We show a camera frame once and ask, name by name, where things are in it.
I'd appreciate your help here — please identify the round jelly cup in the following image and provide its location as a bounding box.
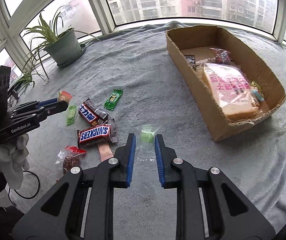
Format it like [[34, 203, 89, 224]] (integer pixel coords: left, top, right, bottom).
[[57, 90, 72, 103]]

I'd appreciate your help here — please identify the black small snack packet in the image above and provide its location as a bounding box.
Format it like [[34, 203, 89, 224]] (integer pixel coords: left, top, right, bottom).
[[185, 55, 196, 69]]

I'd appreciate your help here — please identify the bread loaf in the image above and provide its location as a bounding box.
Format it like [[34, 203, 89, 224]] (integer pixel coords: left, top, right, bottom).
[[202, 63, 260, 122]]

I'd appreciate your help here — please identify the spider plant in green pot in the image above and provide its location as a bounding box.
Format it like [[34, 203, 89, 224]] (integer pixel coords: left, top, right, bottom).
[[17, 7, 100, 97]]

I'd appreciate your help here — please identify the Snickers bar english label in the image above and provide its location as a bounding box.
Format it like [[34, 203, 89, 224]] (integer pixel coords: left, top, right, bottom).
[[77, 119, 118, 148]]

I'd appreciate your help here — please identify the black cable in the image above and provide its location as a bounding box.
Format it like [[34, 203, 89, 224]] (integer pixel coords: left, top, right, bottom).
[[7, 170, 41, 207]]

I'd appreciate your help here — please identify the white gloved left hand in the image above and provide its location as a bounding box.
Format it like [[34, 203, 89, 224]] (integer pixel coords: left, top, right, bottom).
[[0, 133, 30, 190]]

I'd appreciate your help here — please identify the Snickers bar chinese label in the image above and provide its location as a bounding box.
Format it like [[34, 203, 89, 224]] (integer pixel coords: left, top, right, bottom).
[[78, 98, 109, 126]]

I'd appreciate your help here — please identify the grey blanket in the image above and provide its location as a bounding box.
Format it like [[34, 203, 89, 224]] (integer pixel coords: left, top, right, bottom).
[[10, 22, 286, 239]]

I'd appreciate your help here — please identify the clear packet green candy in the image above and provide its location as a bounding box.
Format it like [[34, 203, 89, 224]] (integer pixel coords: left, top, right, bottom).
[[135, 124, 160, 162]]

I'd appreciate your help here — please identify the brown cardboard box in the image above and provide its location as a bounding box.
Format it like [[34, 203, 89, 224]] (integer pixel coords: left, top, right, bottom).
[[166, 26, 286, 142]]

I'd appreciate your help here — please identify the white window frame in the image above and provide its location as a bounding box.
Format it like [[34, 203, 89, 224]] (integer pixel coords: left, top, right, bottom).
[[0, 0, 286, 78]]

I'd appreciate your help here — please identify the pink wafer packet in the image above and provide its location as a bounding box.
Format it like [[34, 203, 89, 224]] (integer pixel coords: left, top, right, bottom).
[[97, 142, 114, 162]]

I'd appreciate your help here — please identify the red clear snack bag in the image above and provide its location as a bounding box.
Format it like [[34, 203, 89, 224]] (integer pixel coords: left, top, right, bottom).
[[55, 146, 86, 174], [210, 48, 231, 65]]

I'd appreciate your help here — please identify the dark green candy packet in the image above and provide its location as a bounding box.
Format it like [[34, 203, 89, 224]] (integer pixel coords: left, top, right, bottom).
[[104, 89, 123, 111]]

